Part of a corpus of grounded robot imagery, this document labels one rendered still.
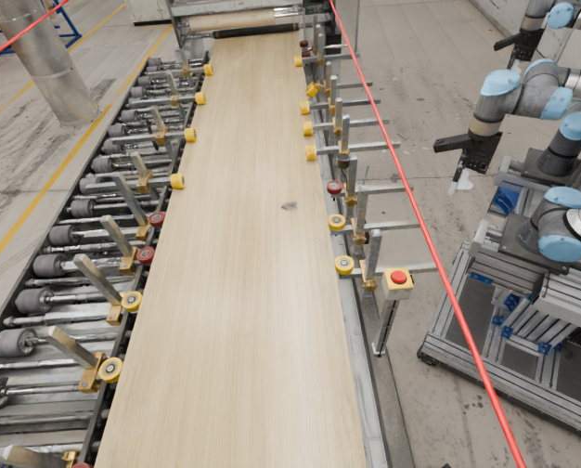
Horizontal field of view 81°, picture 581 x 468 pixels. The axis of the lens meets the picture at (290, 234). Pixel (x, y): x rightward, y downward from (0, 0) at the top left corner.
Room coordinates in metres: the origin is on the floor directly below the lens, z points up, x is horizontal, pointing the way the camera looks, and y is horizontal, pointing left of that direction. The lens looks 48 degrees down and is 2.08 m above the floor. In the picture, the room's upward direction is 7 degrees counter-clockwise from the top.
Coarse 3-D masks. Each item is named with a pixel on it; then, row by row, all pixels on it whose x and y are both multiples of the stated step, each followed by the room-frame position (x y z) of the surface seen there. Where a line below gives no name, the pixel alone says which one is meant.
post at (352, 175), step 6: (354, 156) 1.30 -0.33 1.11; (354, 162) 1.29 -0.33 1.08; (354, 168) 1.29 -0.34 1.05; (348, 174) 1.31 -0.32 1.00; (354, 174) 1.29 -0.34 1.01; (348, 180) 1.30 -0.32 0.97; (354, 180) 1.28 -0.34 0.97; (348, 186) 1.29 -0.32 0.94; (354, 186) 1.28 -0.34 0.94; (348, 192) 1.29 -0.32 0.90; (354, 192) 1.28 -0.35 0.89; (348, 210) 1.29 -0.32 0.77
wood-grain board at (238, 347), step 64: (256, 64) 2.98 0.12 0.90; (256, 128) 1.98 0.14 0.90; (192, 192) 1.42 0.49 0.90; (256, 192) 1.36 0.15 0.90; (320, 192) 1.31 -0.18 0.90; (192, 256) 0.98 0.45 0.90; (256, 256) 0.94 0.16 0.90; (320, 256) 0.90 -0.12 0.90; (192, 320) 0.66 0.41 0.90; (256, 320) 0.63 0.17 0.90; (320, 320) 0.60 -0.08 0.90; (128, 384) 0.44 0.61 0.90; (192, 384) 0.42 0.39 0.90; (256, 384) 0.39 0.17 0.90; (320, 384) 0.37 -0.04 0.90; (128, 448) 0.25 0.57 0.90; (192, 448) 0.23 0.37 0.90; (256, 448) 0.21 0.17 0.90; (320, 448) 0.19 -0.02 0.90
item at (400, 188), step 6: (378, 186) 1.35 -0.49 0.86; (384, 186) 1.34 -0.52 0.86; (390, 186) 1.34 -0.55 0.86; (396, 186) 1.33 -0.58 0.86; (402, 186) 1.33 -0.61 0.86; (342, 192) 1.33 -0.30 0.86; (372, 192) 1.32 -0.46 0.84; (378, 192) 1.32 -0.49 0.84; (384, 192) 1.32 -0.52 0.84; (390, 192) 1.32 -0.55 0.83
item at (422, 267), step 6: (414, 264) 0.85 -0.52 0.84; (420, 264) 0.84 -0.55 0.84; (426, 264) 0.84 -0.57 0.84; (432, 264) 0.84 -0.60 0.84; (354, 270) 0.85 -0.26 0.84; (360, 270) 0.85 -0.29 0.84; (378, 270) 0.83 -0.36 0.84; (408, 270) 0.82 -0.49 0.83; (414, 270) 0.82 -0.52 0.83; (420, 270) 0.82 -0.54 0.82; (426, 270) 0.82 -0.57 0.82; (432, 270) 0.82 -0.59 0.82; (342, 276) 0.83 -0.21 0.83; (348, 276) 0.83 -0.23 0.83; (354, 276) 0.83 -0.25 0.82; (360, 276) 0.83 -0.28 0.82
